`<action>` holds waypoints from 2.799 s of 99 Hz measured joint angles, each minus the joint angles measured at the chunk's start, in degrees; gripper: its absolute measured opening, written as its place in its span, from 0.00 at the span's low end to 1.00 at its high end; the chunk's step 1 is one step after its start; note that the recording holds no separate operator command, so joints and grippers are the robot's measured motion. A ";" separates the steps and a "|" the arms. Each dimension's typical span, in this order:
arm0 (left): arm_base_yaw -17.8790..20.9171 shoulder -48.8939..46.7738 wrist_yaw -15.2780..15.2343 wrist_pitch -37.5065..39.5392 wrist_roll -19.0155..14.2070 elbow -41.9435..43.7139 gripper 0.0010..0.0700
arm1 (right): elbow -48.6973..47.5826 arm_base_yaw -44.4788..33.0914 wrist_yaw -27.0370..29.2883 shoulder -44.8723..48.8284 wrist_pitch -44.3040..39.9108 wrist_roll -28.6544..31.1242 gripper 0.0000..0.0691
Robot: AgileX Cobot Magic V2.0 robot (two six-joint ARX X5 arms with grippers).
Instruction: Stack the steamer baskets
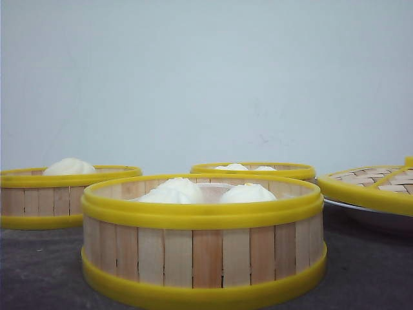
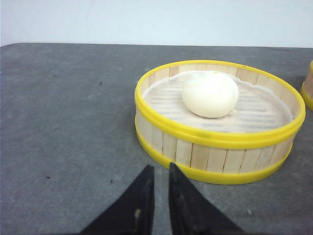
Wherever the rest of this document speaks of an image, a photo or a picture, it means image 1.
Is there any bamboo steamer basket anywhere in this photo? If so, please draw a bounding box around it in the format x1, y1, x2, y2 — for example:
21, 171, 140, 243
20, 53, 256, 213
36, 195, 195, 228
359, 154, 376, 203
190, 161, 316, 183
1, 165, 142, 230
81, 174, 327, 309

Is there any woven bamboo steamer lid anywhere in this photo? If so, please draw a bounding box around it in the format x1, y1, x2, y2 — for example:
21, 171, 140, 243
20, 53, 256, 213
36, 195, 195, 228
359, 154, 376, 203
317, 156, 412, 217

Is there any left white steamed bun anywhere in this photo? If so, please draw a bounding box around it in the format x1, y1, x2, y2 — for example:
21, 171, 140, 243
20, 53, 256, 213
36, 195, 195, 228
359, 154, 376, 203
132, 177, 204, 204

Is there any white steamed bun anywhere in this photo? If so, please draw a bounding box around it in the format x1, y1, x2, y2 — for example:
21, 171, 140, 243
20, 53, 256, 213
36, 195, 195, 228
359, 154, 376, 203
219, 183, 277, 203
132, 177, 204, 204

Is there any white bun rear right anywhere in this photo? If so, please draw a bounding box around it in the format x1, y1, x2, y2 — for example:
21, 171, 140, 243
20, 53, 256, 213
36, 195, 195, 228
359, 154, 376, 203
254, 165, 276, 171

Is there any right white steamed bun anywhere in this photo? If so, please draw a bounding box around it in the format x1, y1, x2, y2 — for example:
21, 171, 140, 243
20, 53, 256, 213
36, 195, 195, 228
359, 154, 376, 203
219, 183, 277, 203

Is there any white bun in left basket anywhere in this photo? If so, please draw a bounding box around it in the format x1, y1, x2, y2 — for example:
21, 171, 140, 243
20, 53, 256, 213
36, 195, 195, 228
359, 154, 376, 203
43, 158, 96, 176

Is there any white plate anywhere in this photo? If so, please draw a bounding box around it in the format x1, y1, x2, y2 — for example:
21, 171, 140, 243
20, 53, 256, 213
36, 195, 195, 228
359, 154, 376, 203
324, 198, 412, 237

